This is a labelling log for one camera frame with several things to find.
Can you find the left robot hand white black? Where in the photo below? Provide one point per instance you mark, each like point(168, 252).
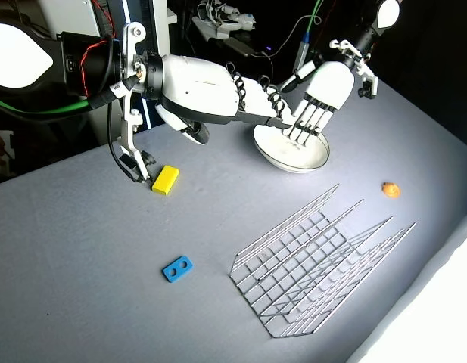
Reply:
point(331, 83)

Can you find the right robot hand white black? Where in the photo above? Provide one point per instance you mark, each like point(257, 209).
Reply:
point(199, 87)

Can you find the white plate dark rim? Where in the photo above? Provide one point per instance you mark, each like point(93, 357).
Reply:
point(293, 171)
point(286, 155)

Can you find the black power adapter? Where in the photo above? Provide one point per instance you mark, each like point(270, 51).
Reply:
point(238, 45)

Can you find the yellow rectangular block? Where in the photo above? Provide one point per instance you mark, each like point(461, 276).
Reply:
point(165, 179)

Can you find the small orange toy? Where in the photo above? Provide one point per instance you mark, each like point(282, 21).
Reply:
point(391, 191)

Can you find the blue block with two holes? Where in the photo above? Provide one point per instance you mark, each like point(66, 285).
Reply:
point(169, 276)

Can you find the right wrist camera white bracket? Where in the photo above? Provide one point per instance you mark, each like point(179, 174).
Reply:
point(129, 117)

